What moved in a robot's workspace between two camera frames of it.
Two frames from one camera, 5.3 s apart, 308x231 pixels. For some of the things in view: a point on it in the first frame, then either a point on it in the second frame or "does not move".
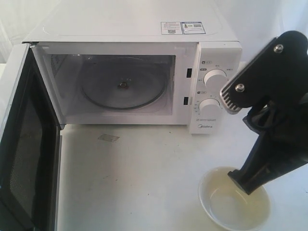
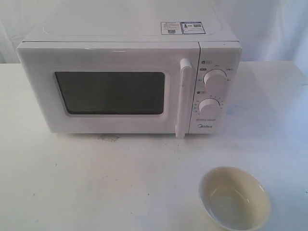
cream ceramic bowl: x=224 y=202 does not move
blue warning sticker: x=182 y=28 does not move
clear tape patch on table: x=108 y=137 does not move
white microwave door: x=31 y=126 -> x=108 y=87
